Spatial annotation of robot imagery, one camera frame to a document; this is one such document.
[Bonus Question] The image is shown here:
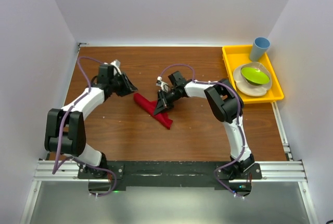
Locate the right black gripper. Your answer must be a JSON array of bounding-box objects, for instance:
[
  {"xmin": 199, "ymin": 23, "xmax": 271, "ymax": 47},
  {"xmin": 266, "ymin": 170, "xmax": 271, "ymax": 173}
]
[{"xmin": 154, "ymin": 88, "xmax": 180, "ymax": 117}]

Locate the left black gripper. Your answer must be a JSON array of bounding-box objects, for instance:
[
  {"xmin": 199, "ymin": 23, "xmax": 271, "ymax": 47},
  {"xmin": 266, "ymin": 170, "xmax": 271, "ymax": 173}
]
[{"xmin": 109, "ymin": 72, "xmax": 137, "ymax": 97}]

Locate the red cloth napkin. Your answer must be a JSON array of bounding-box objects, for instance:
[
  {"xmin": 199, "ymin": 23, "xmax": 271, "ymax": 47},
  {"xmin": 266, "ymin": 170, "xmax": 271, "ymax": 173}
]
[{"xmin": 133, "ymin": 93, "xmax": 173, "ymax": 129}]

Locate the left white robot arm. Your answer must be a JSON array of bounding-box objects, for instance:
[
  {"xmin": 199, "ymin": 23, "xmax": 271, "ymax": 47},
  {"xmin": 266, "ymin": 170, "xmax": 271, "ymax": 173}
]
[{"xmin": 44, "ymin": 60, "xmax": 137, "ymax": 178}]

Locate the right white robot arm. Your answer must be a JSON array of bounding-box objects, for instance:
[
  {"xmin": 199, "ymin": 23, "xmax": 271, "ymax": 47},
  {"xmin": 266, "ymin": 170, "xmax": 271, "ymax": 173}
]
[{"xmin": 153, "ymin": 71, "xmax": 255, "ymax": 179}]

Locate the white plate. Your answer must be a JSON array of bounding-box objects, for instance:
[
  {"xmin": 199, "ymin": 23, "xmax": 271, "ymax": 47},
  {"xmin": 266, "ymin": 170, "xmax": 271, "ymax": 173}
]
[{"xmin": 233, "ymin": 62, "xmax": 272, "ymax": 97}]

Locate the yellow plastic tray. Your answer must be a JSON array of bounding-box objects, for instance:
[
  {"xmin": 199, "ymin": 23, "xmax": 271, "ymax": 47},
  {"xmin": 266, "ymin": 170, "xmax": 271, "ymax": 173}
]
[{"xmin": 222, "ymin": 45, "xmax": 284, "ymax": 104}]

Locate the green bowl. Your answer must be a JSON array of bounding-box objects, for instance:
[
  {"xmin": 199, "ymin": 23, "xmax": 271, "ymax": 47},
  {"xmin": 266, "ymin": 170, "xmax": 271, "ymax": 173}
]
[{"xmin": 240, "ymin": 67, "xmax": 270, "ymax": 85}]

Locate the blue plastic cup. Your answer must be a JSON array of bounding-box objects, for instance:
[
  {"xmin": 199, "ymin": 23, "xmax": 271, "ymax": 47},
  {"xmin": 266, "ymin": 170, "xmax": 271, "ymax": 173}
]
[{"xmin": 249, "ymin": 37, "xmax": 271, "ymax": 62}]

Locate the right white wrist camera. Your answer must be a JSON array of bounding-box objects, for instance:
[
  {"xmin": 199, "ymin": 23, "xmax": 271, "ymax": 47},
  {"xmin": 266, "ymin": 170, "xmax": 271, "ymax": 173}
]
[{"xmin": 156, "ymin": 76, "xmax": 170, "ymax": 92}]

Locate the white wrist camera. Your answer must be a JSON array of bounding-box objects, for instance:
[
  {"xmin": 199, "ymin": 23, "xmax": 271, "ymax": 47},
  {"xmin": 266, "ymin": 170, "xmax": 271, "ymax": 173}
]
[
  {"xmin": 156, "ymin": 76, "xmax": 170, "ymax": 92},
  {"xmin": 109, "ymin": 59, "xmax": 122, "ymax": 74}
]

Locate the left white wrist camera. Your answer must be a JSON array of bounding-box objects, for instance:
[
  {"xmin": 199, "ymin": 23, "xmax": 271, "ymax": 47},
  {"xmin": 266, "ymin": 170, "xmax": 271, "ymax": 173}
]
[{"xmin": 109, "ymin": 59, "xmax": 122, "ymax": 74}]

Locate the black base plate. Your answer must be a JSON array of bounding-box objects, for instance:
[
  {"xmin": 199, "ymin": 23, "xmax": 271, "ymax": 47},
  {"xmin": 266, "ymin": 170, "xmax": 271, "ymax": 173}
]
[{"xmin": 77, "ymin": 160, "xmax": 262, "ymax": 192}]

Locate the aluminium frame rail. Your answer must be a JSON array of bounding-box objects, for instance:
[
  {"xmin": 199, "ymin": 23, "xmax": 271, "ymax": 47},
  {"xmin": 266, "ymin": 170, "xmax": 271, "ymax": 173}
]
[{"xmin": 33, "ymin": 160, "xmax": 308, "ymax": 182}]

